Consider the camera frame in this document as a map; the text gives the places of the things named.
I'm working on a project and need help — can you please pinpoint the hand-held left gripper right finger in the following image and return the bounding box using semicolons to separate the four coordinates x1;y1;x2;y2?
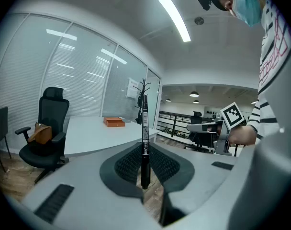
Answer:
149;142;240;227

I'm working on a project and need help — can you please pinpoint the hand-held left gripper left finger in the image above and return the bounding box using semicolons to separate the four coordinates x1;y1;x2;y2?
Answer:
21;141;160;230

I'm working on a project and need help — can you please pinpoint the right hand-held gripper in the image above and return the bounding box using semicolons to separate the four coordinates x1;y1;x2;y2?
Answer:
186;102;246;156

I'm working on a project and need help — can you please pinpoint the black marker pen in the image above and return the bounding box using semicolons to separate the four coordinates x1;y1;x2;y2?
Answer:
140;94;151;190

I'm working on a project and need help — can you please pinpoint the orange box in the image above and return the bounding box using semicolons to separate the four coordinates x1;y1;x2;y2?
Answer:
103;116;126;127

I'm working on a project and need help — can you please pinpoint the person's right forearm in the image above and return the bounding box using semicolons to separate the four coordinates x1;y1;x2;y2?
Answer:
228;125;259;145

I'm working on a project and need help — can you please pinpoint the black mesh office chair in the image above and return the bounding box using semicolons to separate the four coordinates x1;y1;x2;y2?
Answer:
183;111;218;153

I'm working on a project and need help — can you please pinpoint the black office chair with headrest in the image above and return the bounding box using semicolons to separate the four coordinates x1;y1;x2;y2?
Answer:
15;87;70;184

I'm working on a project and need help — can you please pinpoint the black metal railing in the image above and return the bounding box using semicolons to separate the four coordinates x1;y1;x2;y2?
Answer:
158;110;193;138

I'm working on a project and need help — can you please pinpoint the black bag on coat rack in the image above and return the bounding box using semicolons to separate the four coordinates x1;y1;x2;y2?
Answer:
135;94;143;125

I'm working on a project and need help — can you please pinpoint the black coat rack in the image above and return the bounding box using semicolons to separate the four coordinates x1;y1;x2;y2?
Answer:
133;78;153;126

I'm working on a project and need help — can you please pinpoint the brown leather bag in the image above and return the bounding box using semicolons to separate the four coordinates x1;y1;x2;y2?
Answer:
27;122;53;145

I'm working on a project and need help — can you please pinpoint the white paper sheet on glass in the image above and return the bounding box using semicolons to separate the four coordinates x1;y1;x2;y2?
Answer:
125;77;139;99

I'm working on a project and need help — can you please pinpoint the person's striped shirt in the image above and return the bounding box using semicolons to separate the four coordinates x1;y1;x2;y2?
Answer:
245;0;291;142

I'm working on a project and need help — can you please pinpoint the dark side chair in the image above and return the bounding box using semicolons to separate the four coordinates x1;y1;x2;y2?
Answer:
0;106;12;173

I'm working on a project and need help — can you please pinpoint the long ceiling light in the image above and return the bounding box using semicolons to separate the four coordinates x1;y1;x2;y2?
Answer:
158;0;191;43

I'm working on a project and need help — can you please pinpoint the blue face mask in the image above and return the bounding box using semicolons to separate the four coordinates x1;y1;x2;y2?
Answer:
232;0;265;27

